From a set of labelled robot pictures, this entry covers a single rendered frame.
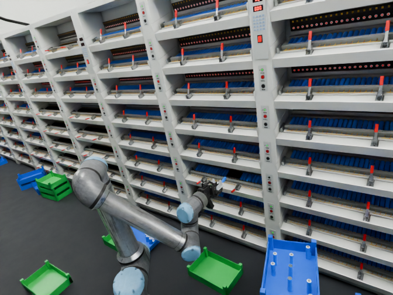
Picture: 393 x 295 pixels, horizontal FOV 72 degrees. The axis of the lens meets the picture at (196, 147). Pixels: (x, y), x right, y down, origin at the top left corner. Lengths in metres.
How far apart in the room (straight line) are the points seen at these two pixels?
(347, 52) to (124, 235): 1.28
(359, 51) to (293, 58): 0.25
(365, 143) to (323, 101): 0.25
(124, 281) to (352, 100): 1.32
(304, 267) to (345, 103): 0.71
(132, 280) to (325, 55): 1.33
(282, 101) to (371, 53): 0.39
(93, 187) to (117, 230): 0.34
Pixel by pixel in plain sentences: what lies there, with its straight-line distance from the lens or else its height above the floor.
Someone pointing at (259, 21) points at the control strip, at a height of 1.44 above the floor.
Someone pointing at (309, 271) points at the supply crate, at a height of 0.48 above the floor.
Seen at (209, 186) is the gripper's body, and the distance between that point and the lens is 1.48.
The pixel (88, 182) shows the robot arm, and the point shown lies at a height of 0.96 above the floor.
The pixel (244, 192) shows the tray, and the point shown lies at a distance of 1.72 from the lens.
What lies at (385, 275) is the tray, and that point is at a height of 0.11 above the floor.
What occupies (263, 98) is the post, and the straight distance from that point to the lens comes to 1.39.
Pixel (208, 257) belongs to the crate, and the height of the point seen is 0.00.
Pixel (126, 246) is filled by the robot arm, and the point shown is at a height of 0.51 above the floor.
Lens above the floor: 1.45
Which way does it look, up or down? 23 degrees down
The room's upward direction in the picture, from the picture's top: 10 degrees counter-clockwise
